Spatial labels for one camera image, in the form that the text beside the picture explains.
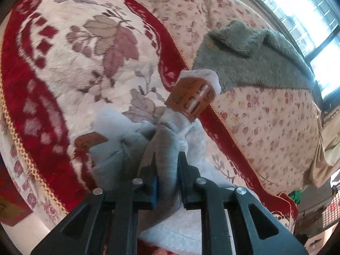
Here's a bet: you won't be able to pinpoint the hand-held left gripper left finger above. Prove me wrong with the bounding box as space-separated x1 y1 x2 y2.
30 151 160 255

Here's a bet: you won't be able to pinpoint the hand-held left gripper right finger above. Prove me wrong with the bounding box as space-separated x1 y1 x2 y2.
177 151 309 255

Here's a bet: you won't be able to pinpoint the light grey pants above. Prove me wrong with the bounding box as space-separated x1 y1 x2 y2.
74 69 266 255

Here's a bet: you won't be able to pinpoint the floral covered sofa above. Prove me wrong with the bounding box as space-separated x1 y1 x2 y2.
138 0 323 194

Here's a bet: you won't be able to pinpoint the green cloth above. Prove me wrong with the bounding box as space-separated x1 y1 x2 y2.
289 190 302 204

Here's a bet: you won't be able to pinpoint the beige curtain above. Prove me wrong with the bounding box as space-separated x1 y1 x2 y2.
309 103 340 189

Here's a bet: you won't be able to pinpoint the grey fleece garment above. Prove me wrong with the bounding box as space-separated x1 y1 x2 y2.
192 20 323 101

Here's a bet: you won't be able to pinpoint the red white floral blanket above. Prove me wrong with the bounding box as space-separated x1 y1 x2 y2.
0 0 298 255

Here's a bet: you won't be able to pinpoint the window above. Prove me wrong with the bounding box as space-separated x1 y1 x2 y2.
234 0 340 99

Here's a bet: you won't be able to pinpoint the wire mesh panel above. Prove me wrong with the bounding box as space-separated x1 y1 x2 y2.
297 181 340 245

